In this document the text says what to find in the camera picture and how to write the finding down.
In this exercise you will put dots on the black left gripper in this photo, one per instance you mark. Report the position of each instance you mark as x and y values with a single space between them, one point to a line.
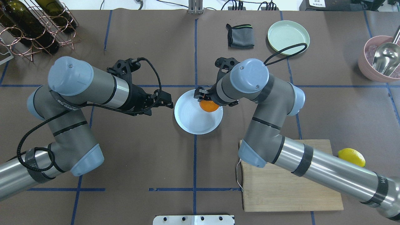
136 98

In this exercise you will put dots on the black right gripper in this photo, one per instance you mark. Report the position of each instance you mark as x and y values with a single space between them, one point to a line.
201 94

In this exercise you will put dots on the orange fruit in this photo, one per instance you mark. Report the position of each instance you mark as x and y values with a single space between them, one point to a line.
208 106

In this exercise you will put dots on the light blue plate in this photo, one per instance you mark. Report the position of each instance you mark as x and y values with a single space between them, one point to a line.
192 118

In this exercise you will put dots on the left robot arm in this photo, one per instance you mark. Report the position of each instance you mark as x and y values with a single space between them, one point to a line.
64 142

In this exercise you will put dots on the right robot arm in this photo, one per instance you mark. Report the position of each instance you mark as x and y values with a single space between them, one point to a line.
263 143

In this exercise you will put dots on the green plate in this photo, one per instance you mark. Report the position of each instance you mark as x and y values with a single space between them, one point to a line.
285 33

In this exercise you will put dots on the grey folded cloth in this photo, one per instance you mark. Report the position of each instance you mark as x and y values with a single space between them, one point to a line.
240 36

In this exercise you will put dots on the bamboo cutting board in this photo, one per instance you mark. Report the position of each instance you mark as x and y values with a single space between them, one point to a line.
274 189

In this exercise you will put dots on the green wine bottle middle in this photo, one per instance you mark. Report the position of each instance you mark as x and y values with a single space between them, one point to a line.
59 15

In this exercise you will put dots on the green wine bottle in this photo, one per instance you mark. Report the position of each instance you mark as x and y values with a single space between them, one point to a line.
59 15
30 26
9 26

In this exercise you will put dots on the green wine bottle front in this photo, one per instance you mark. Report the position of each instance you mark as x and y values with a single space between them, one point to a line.
30 26

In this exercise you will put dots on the left yellow lemon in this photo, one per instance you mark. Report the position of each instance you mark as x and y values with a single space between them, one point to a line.
352 156

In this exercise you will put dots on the green wine bottle back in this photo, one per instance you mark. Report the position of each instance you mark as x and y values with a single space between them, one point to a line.
9 26

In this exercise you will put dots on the metal scoop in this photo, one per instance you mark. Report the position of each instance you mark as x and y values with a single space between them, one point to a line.
386 57

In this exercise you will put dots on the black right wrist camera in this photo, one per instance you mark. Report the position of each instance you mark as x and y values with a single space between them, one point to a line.
225 65

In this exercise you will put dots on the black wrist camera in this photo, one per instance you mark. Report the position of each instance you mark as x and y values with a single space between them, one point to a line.
124 68
225 65

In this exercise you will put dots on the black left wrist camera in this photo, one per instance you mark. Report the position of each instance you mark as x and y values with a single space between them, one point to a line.
124 68

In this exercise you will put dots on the aluminium frame post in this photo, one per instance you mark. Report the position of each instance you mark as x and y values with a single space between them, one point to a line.
195 7

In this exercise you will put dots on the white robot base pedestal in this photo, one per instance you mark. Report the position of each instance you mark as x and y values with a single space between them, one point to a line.
194 220

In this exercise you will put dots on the copper wire bottle rack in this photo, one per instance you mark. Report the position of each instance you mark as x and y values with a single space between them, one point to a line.
23 47

